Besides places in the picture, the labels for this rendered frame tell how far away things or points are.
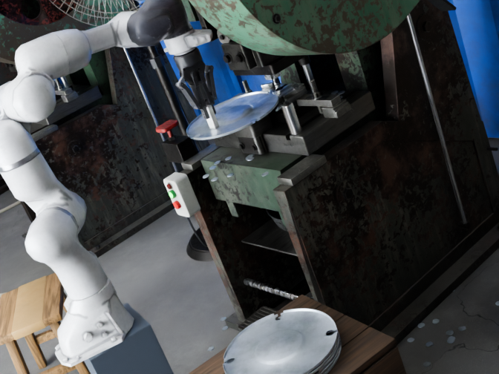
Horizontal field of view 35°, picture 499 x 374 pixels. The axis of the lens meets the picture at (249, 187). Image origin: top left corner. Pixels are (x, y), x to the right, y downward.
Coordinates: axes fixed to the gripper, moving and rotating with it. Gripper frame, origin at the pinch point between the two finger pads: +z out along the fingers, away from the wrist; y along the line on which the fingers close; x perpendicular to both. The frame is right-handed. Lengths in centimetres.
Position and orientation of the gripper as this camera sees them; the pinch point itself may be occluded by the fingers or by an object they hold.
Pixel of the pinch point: (210, 116)
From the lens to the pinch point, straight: 229.2
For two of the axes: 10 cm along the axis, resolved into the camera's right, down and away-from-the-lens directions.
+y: -7.0, 4.9, -5.1
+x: 6.3, 1.0, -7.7
